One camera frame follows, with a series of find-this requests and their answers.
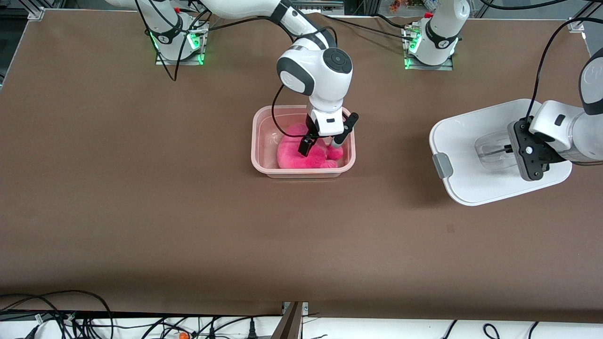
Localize pink plush toy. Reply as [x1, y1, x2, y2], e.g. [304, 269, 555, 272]
[276, 123, 345, 170]

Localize white box lid grey latches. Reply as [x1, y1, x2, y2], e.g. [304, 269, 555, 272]
[428, 98, 573, 207]

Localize pink translucent plastic box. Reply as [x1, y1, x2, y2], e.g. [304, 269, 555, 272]
[251, 105, 357, 179]

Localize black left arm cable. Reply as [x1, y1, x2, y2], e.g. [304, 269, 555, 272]
[525, 17, 603, 121]

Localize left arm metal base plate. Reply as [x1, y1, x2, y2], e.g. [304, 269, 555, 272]
[404, 24, 454, 72]

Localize long black table cable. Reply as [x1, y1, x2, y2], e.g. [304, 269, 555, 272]
[322, 13, 415, 40]

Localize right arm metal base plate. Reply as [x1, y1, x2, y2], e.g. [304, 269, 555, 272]
[155, 20, 207, 66]

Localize metal frame post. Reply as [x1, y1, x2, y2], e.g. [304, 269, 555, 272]
[270, 301, 309, 339]

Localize looped black floor cable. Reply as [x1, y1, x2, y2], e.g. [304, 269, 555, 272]
[0, 290, 114, 339]

